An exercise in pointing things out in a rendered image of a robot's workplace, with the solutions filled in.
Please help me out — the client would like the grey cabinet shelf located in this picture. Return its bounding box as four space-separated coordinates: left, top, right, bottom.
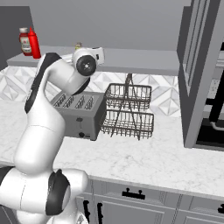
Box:
6 45 180 77

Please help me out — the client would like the grey open cabinet door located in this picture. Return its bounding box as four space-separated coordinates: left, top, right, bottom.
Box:
176 0 224 150

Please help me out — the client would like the red ketchup bottle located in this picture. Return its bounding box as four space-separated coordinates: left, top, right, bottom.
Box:
27 27 42 60

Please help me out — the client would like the red-labelled shaker jar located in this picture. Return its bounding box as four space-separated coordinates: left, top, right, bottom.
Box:
18 27 32 57

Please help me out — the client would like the dark grey cabinet door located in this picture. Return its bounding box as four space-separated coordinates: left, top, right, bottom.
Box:
0 5 35 72

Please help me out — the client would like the grey four-slot toaster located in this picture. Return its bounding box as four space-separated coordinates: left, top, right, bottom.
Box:
50 90 108 142

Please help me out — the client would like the grey drawer front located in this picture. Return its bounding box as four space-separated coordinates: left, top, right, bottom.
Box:
188 194 224 218
88 177 194 207

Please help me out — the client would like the grey cupboard door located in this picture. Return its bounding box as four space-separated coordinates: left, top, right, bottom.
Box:
94 193 178 224
75 194 96 224

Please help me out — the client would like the black and grey appliance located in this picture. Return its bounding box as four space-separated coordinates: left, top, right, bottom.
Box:
194 42 224 152

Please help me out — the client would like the dark two-tier wire stand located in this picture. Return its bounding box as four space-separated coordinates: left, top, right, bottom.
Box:
100 73 155 142

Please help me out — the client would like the black cupboard door handle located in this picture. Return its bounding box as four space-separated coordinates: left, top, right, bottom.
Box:
82 199 91 224
96 202 104 224

